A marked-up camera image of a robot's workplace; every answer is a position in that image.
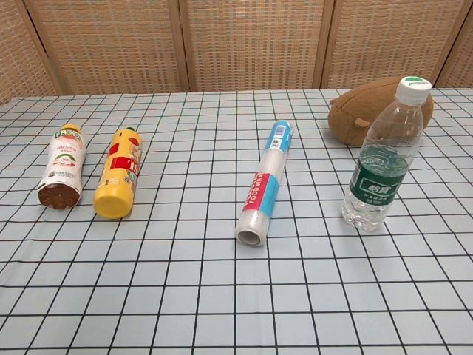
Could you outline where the yellow drink bottle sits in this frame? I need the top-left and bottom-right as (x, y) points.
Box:
(92, 126), (143, 220)

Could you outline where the white label brown drink bottle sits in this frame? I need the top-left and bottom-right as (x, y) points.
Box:
(37, 124), (87, 212)

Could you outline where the food wrap roll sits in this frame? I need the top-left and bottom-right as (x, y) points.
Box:
(234, 120), (296, 248)

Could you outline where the blue checked tablecloth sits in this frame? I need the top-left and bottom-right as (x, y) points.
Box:
(0, 87), (473, 355)

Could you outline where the woven bamboo screen panel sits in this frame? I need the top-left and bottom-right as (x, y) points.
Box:
(435, 21), (473, 89)
(0, 0), (62, 107)
(313, 0), (473, 89)
(179, 0), (336, 92)
(24, 0), (191, 95)

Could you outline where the brown plush toy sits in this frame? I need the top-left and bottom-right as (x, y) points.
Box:
(327, 80), (435, 149)

